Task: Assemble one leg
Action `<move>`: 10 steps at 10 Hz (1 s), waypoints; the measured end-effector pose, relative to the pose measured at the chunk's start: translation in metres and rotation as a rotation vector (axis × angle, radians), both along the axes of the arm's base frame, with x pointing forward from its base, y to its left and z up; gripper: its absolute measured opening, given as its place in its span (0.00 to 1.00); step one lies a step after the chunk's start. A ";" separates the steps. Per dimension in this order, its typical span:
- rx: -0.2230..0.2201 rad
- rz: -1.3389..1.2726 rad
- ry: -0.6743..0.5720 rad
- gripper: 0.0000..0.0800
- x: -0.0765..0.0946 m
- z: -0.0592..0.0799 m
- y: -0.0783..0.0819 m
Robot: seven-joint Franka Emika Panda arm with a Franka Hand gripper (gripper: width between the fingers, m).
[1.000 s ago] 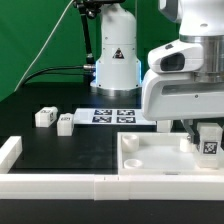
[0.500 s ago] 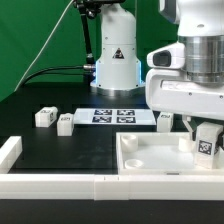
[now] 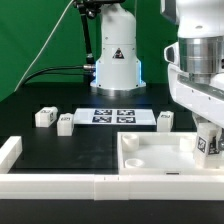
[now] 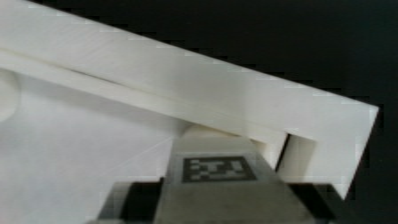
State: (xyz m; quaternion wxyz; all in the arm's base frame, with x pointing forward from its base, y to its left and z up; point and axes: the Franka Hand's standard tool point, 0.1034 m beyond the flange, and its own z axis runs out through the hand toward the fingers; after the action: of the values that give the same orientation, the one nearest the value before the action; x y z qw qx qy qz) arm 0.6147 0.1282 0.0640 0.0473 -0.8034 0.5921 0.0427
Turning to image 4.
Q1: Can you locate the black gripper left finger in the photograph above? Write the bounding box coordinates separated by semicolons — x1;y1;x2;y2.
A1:
96;179;163;224

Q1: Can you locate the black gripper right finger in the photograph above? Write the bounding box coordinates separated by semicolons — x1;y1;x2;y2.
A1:
288;183;343;224

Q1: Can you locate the white table leg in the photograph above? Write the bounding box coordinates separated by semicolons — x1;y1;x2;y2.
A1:
154;125;314;224

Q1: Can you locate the white square tabletop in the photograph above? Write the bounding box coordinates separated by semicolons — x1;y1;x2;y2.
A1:
0;68;192;224

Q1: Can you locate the white U-shaped fence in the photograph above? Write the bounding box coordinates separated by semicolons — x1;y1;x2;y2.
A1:
0;0;378;194

